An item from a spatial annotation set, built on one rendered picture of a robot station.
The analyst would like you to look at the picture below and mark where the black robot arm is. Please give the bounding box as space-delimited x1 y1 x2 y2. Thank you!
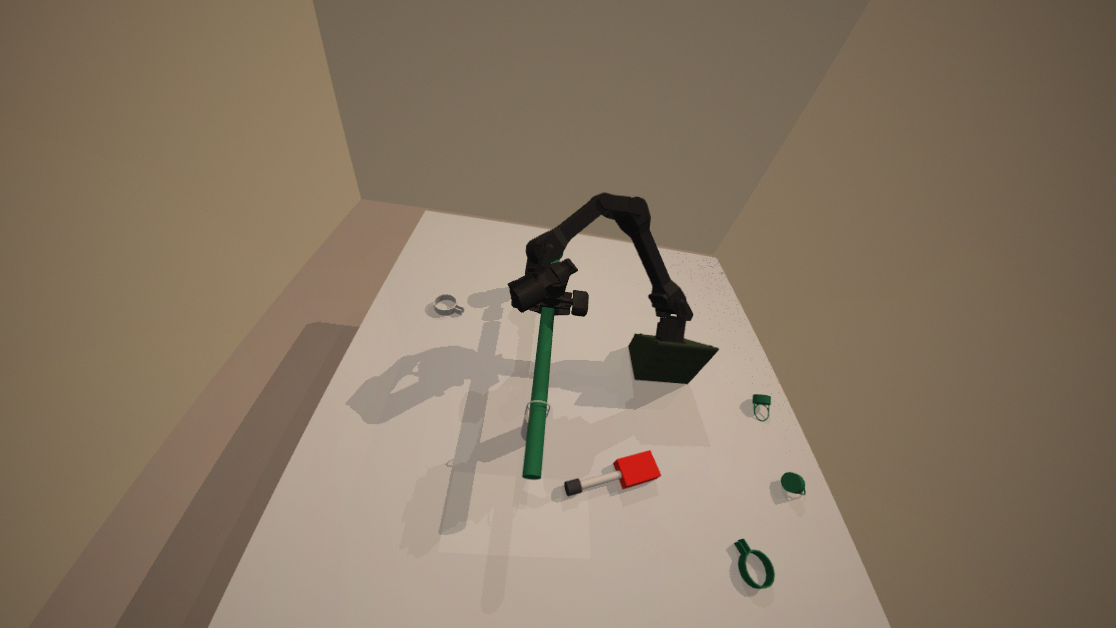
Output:
507 193 693 344

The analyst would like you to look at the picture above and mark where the grey metal ring with two small tabs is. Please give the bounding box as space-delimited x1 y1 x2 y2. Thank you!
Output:
433 294 465 316

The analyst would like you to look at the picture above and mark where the grey cylinder with wire hook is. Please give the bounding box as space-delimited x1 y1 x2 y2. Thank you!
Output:
521 400 550 441

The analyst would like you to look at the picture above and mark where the green cylindrical rod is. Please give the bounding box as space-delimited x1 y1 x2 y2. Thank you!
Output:
522 307 555 480

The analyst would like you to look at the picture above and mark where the dark green loop with tab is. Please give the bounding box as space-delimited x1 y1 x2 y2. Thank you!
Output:
734 539 775 589

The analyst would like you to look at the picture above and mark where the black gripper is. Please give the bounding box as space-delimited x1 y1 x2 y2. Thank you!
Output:
528 290 589 317

